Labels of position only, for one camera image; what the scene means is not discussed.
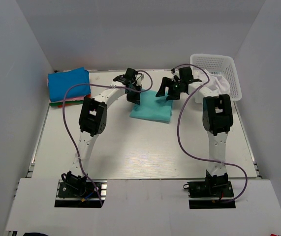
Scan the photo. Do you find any teal t shirt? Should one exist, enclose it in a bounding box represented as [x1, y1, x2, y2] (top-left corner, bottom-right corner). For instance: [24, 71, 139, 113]
[129, 90, 173, 123]

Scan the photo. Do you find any folded pink t shirt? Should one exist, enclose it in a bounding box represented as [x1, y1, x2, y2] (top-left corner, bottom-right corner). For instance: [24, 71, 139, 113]
[65, 96, 84, 102]

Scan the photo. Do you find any folded green t shirt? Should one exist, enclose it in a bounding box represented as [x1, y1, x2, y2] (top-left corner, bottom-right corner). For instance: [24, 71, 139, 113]
[49, 101, 83, 108]

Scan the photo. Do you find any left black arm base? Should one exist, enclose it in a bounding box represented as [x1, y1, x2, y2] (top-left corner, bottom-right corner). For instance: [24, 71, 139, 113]
[54, 180, 107, 208]

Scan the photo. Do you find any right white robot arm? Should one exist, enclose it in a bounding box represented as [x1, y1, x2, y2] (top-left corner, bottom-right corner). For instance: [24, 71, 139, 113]
[156, 66, 233, 196]

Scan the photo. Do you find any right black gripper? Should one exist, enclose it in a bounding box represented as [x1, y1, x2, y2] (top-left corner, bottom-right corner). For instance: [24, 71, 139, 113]
[156, 77, 184, 100]

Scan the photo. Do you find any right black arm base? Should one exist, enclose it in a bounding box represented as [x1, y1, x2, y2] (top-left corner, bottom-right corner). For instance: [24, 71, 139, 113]
[183, 181, 236, 209]

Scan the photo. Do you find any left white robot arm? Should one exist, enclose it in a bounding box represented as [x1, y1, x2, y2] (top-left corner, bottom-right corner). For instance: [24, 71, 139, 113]
[62, 68, 144, 177]

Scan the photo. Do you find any white t shirt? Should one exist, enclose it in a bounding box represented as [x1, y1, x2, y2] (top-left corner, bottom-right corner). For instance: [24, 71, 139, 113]
[198, 70, 230, 95]

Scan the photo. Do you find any folded red t shirt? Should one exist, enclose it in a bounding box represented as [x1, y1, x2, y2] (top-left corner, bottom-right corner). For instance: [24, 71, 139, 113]
[57, 94, 91, 108]

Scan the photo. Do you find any white plastic basket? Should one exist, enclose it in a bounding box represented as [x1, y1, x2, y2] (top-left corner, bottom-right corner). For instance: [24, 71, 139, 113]
[190, 54, 242, 101]

